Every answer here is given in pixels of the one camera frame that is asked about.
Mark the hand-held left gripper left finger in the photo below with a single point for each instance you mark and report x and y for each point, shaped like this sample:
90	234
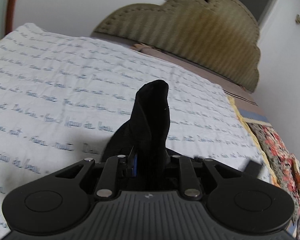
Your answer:
133	163

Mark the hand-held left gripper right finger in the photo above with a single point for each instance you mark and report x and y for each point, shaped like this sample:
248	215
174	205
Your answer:
187	177

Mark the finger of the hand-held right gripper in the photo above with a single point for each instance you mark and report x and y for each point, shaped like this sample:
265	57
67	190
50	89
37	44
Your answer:
253	167

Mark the black pants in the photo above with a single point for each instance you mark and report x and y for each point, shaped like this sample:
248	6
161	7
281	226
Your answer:
151	130

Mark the floral patterned cloth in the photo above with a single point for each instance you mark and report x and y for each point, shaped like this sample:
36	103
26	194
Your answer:
280	155

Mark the yellow blanket edge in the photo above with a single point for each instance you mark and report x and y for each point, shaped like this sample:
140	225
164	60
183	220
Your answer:
236	110

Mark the white blanket with script print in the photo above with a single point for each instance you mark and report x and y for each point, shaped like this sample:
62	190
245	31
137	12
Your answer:
65	92

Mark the olive upholstered headboard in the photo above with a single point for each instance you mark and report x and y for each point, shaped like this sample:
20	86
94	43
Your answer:
202	37

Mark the brown wooden door frame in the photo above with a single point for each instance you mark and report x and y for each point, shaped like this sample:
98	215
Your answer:
11	7

